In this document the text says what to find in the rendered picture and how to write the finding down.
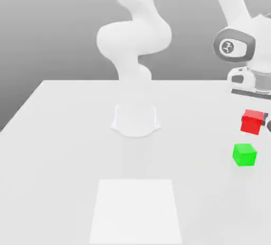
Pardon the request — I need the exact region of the small green cube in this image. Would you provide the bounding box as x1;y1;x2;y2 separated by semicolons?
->
232;142;258;167

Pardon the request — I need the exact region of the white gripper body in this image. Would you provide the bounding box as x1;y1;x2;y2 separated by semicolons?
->
230;88;271;111

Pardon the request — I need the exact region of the small red cube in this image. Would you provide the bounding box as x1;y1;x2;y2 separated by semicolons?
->
240;109;265;136

